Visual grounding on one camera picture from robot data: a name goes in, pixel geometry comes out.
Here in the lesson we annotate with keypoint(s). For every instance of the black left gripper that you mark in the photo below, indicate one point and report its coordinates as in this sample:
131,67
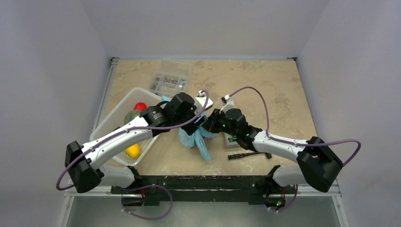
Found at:
190,127

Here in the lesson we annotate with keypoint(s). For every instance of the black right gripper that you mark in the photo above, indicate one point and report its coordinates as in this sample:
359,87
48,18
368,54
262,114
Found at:
212,122

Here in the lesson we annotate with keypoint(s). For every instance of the blue plastic bag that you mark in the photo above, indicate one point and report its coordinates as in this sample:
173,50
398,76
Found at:
199,137

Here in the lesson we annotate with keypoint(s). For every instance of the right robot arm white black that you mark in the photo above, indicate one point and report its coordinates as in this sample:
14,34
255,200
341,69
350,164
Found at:
314,164

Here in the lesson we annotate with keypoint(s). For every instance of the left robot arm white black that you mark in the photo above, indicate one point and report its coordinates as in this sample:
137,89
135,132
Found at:
83,161

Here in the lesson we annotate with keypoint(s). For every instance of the red fake fruit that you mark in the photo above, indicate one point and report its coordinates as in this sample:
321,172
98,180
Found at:
140,106

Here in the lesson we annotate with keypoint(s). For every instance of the green fake fruit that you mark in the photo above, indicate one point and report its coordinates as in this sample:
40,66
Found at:
131,115

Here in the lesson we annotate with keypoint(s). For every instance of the yellow fake lemon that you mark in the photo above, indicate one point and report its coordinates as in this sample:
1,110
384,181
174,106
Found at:
133,151

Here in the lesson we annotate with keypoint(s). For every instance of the green circuit board box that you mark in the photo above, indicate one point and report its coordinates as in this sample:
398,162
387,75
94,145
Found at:
230,141

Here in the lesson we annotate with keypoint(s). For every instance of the white plastic basket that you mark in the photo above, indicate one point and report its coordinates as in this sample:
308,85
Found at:
116,119

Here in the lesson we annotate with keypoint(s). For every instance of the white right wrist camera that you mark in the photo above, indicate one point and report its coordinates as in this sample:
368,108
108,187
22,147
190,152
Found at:
228,104

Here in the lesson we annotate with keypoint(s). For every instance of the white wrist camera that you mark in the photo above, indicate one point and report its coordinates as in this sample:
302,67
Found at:
228,104
200,102

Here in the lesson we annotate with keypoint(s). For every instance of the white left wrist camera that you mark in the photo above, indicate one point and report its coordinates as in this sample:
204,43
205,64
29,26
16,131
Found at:
200,102

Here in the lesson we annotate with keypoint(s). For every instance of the black T-handle tool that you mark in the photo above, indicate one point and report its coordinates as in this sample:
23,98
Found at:
242,155

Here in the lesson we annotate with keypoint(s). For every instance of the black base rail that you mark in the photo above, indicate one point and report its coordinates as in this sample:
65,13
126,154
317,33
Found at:
151,190

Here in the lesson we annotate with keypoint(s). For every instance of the aluminium frame rail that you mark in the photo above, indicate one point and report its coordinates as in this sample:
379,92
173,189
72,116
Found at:
106,92

